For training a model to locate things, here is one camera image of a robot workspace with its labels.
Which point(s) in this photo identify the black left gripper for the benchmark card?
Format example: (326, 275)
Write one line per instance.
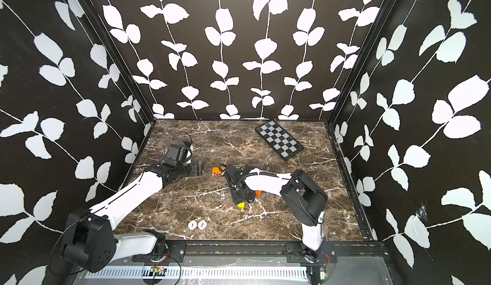
(197, 167)

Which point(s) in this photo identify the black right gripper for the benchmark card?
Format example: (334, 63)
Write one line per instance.
(235, 199)

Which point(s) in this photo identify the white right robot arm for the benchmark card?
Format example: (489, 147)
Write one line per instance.
(303, 197)

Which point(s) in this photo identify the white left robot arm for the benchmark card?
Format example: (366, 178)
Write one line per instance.
(89, 240)

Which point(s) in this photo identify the round white sticker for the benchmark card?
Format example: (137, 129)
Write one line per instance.
(192, 225)

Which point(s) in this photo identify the hexagonal white sticker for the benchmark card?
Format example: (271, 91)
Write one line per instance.
(202, 225)

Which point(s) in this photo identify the black white checkerboard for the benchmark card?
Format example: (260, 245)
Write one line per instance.
(281, 141)

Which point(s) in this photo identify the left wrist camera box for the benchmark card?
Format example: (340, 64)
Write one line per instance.
(178, 154)

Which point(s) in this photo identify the black front frame rail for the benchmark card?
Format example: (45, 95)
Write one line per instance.
(293, 251)

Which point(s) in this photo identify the white perforated rail strip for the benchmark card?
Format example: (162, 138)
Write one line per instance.
(175, 272)

